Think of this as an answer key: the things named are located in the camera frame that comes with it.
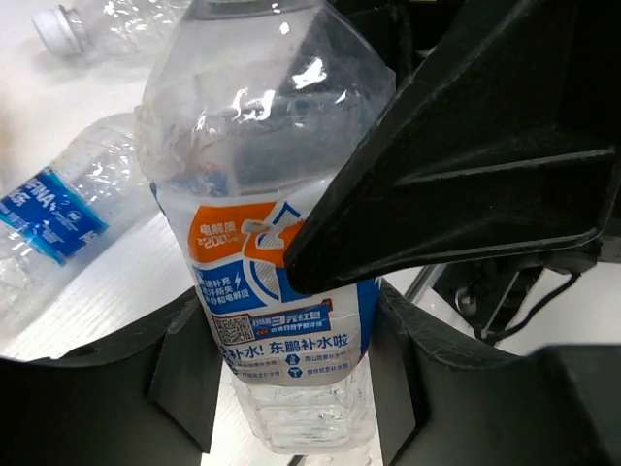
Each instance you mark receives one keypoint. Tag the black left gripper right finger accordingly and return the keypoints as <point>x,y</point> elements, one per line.
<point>443,398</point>

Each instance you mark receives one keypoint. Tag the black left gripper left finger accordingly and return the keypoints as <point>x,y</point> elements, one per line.
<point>143,395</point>

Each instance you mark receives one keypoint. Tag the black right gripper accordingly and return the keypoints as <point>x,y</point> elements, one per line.
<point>501,140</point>

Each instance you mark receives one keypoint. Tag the bottle blue orange white label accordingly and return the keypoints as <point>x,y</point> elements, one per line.
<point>248,114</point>

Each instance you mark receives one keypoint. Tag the clear bottle blue label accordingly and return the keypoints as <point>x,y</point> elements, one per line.
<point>56,223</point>

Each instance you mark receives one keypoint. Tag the large clear unlabeled bottle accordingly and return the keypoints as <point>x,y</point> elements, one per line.
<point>110,28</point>

